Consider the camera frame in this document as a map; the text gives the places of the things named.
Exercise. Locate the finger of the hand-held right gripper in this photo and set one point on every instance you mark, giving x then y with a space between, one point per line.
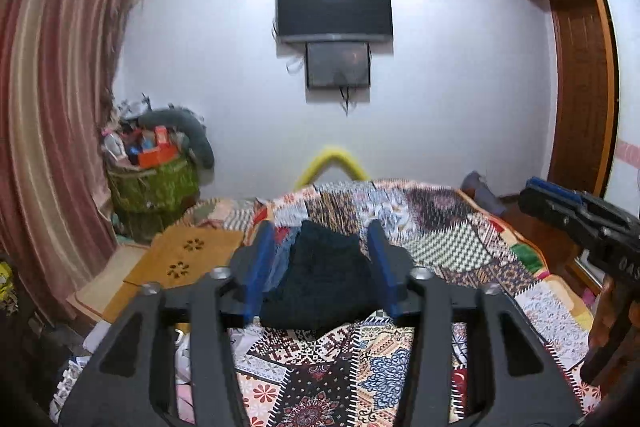
555 188
545 209

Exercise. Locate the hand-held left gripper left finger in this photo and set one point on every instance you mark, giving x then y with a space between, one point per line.
262 267

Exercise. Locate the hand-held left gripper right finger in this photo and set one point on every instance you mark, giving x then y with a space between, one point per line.
381 272

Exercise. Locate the black pants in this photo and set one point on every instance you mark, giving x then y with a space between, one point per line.
320 277

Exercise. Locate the person's right hand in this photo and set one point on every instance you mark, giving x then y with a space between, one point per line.
602 312

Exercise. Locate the folded blue jeans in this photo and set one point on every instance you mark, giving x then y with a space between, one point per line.
285 257

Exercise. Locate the grey blue pillow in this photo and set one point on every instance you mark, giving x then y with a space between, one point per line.
480 192

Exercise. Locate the patchwork printed blanket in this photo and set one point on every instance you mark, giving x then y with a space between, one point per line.
450 227

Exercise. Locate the brown wooden wardrobe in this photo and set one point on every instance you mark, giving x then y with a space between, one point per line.
580 107

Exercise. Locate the white crumpled cloth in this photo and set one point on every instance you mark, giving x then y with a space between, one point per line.
182 357

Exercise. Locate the yellow foam tube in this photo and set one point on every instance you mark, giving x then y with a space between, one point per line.
335 153

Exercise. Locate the green laundry basket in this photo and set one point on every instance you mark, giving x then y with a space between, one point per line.
155 187

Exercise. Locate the grey bolster pillow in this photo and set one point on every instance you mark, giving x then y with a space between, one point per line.
200 142

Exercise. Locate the orange box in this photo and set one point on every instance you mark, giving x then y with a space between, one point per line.
157 154

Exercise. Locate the beige board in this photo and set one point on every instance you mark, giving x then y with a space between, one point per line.
105 287

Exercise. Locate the yellow printed item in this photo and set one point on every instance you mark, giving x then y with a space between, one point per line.
7 287

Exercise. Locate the striped pink curtain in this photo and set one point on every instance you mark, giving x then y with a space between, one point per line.
55 107

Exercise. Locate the small wall-mounted black monitor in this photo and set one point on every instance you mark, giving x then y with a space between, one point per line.
337 64

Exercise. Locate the wall-mounted black television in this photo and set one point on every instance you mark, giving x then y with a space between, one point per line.
334 9

